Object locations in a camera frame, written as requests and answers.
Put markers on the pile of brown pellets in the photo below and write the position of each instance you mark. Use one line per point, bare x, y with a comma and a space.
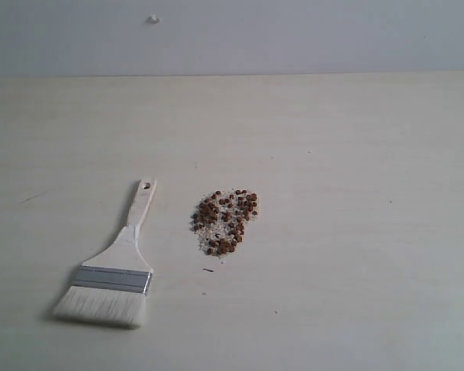
220, 218

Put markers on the small white wall fixture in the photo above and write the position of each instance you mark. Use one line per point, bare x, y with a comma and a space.
153, 19

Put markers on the white wooden paint brush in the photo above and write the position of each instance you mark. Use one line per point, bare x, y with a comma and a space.
112, 287

